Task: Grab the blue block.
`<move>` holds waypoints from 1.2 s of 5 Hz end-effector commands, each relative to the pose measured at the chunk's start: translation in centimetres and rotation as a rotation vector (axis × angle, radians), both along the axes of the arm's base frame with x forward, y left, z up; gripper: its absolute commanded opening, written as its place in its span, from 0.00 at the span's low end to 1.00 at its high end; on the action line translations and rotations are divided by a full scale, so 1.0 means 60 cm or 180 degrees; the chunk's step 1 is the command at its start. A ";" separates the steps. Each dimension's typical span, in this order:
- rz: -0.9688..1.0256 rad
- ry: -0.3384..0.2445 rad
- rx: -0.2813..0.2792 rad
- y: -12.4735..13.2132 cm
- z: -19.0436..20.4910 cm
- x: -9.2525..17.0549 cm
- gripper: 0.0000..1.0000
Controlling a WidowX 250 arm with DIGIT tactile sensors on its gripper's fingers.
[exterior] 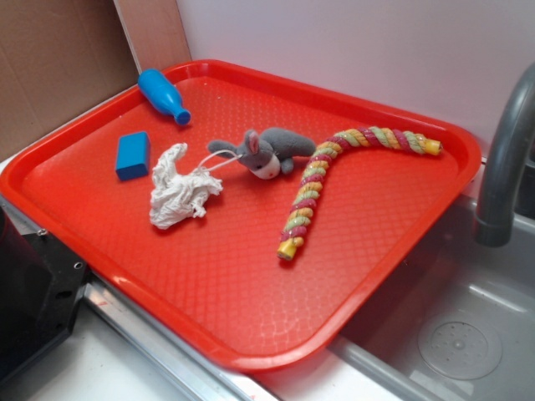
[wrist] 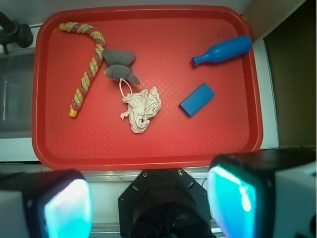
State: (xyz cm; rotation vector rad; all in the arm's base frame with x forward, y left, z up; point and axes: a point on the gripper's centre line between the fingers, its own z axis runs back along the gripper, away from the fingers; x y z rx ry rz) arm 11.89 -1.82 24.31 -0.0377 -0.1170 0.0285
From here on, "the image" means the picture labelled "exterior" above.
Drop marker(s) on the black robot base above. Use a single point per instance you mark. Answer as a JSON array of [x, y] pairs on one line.
[[42, 282]]

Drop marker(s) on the blue rectangular block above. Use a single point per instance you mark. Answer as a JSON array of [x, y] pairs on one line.
[[133, 156]]

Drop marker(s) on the red plastic tray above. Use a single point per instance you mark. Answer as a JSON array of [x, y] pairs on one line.
[[217, 281]]

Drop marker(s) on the grey plush donkey toy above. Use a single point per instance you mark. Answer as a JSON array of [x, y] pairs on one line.
[[268, 154]]

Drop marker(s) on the crumpled white cloth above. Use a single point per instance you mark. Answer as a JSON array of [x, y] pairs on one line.
[[177, 197]]

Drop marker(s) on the blue plastic toy bottle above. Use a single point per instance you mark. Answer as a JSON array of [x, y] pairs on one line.
[[163, 95]]

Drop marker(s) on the grey plastic sink basin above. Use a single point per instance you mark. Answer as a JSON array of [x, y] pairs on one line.
[[454, 320]]

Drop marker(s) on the grey toy faucet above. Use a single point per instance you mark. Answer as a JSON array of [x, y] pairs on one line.
[[507, 186]]

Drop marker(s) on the brown cardboard panel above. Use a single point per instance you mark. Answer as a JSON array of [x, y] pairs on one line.
[[61, 58]]

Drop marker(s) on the multicolour twisted rope toy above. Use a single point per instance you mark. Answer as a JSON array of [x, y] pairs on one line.
[[314, 175]]

